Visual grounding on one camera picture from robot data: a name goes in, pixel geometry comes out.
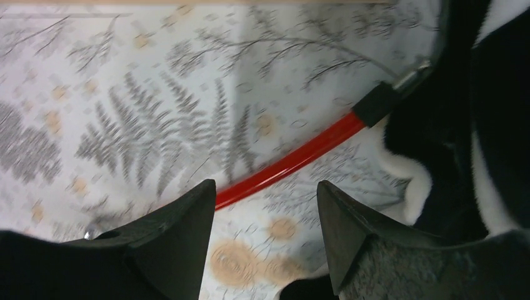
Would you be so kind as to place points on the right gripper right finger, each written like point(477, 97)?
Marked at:
point(371, 256)

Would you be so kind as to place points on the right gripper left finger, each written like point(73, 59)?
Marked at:
point(161, 255)

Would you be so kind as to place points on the red cable lock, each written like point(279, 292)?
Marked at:
point(366, 113)

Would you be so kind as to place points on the floral table mat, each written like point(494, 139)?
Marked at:
point(110, 112)

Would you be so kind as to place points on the black white striped cloth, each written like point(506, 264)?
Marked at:
point(461, 137)

